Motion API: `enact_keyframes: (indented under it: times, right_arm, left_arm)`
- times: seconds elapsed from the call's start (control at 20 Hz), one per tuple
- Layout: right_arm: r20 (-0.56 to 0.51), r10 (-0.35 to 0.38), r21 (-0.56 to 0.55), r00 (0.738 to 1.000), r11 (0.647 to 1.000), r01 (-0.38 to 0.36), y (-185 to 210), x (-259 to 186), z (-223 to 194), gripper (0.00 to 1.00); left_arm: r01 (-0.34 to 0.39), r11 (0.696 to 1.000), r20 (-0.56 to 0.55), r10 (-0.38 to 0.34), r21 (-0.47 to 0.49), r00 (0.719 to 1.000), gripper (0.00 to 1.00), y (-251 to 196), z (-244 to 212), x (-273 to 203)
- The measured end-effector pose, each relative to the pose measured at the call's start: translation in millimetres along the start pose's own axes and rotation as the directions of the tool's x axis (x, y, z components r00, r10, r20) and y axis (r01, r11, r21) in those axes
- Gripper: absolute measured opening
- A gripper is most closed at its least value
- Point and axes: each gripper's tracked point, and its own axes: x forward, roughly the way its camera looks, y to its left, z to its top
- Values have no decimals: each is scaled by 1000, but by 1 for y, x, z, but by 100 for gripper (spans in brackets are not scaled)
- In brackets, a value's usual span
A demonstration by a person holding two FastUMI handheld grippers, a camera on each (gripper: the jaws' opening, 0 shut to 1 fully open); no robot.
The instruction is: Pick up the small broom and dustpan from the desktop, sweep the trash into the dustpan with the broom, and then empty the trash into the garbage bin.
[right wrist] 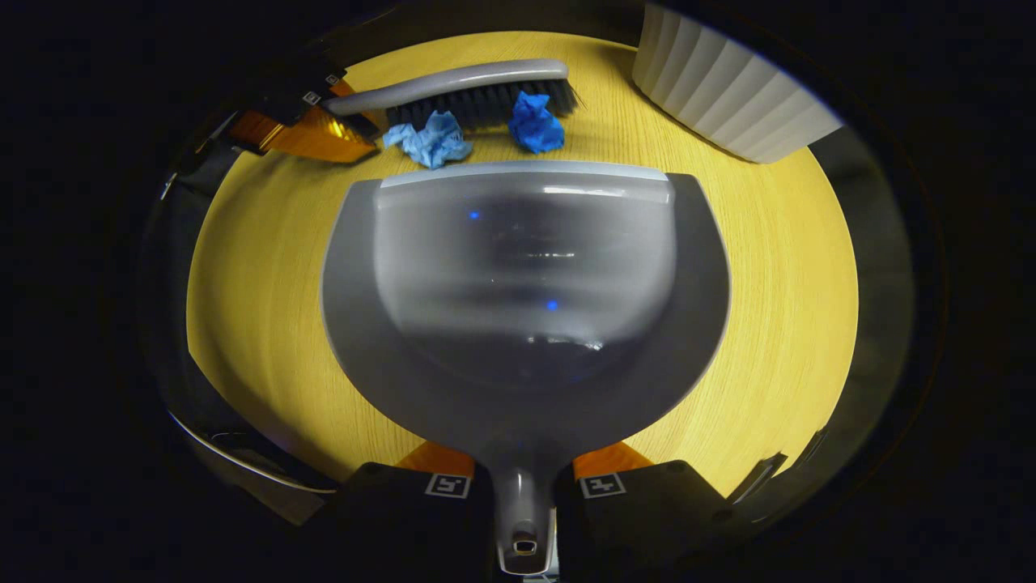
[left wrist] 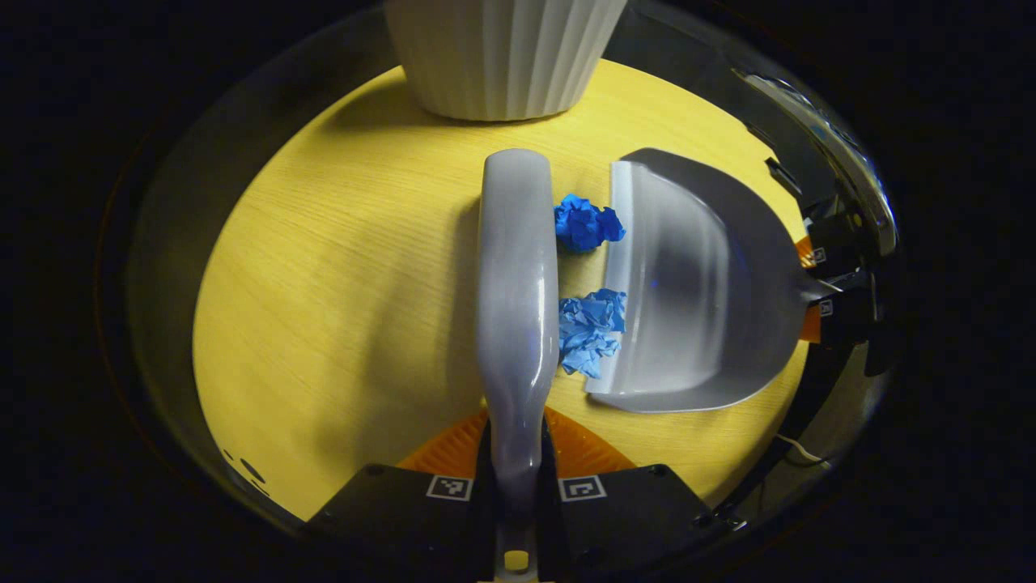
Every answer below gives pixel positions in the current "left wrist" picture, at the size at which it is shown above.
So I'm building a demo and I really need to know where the light blue paper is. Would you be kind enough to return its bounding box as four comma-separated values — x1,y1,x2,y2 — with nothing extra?
558,288,628,380

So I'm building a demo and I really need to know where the small grey broom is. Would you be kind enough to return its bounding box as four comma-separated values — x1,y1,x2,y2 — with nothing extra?
476,148,561,583

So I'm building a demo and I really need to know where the dark blue paper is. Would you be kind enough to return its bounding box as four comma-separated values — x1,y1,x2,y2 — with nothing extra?
554,194,626,254

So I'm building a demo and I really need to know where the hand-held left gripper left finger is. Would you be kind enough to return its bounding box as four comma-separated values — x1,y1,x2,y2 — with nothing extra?
304,407,496,583

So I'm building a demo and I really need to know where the white cable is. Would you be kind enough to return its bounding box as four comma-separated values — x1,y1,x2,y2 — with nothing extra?
775,433,828,468

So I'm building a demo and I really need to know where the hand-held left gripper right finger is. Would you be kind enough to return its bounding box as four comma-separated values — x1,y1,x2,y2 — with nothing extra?
537,407,729,583

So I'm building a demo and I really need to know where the black table clip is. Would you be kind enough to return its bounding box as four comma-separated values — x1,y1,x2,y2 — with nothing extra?
765,158,804,198

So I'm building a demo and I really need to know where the grey dustpan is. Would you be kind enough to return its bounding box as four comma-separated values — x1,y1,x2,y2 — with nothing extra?
584,147,843,414

